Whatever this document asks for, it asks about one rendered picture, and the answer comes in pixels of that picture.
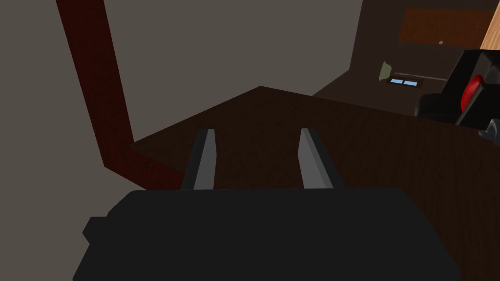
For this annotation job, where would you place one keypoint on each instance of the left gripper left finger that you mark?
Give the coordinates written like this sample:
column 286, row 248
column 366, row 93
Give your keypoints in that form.
column 204, row 164

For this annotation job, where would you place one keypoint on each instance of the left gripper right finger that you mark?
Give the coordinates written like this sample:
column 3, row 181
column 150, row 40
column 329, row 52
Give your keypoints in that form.
column 312, row 164

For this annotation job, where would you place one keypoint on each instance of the small window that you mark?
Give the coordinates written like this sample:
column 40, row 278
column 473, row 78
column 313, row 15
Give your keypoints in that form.
column 404, row 82

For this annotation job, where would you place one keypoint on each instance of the black sofa with red cushion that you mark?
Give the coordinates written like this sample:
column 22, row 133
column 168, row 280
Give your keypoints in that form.
column 453, row 103

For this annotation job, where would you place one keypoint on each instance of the brown door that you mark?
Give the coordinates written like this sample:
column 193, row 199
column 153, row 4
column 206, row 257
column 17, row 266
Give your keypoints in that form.
column 445, row 25

